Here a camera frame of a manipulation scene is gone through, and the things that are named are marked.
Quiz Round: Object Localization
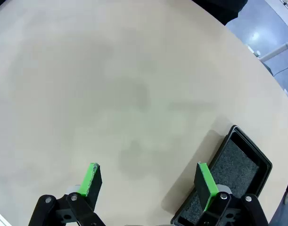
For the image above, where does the black person clothing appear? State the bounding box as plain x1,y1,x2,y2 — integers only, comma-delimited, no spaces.
190,0,249,26

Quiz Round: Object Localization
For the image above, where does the white round pipe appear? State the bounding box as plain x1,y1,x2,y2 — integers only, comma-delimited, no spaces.
261,39,288,60

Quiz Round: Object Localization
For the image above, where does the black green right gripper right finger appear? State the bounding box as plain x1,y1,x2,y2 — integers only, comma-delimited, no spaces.
194,161,270,226

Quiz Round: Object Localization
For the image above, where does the grey foam tray insert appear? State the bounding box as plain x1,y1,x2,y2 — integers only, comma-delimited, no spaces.
181,138,260,223

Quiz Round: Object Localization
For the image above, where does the black rectangular plastic tray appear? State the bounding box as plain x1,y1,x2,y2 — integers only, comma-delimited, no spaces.
170,124,273,226

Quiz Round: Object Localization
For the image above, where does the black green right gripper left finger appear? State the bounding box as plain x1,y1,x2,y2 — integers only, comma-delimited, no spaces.
28,162,107,226

